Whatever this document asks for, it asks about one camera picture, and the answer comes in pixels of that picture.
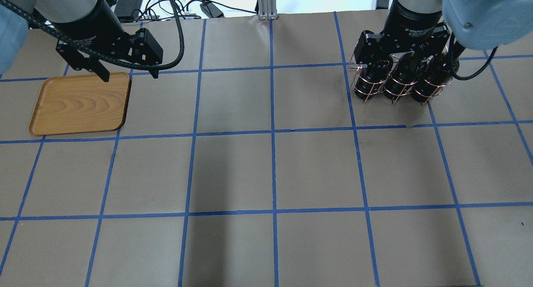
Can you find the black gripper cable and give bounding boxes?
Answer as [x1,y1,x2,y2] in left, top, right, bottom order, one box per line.
[448,31,499,81]
[0,0,185,70]

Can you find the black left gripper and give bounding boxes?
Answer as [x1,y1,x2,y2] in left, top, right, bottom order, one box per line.
[55,8,163,82]

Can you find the copper wire bottle basket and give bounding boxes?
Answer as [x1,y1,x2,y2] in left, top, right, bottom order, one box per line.
[349,53,453,105]

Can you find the aluminium frame post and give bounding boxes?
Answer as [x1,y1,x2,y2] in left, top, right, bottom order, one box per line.
[257,0,279,20]

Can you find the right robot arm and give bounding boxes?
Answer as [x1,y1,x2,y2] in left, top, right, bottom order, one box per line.
[353,0,533,65]

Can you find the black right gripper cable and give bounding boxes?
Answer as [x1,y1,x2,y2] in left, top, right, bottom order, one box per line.
[448,31,499,81]

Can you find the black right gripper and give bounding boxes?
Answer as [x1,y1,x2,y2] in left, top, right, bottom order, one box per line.
[353,4,450,65]

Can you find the wooden tray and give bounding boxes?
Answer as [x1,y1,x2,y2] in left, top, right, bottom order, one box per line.
[28,72,132,136]

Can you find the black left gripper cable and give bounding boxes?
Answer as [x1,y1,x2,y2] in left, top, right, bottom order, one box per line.
[0,0,185,70]

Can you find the black power adapter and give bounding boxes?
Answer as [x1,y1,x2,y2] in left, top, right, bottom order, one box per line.
[199,2,225,19]

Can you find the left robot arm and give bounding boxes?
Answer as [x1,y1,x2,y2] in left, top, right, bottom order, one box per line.
[1,0,163,82]

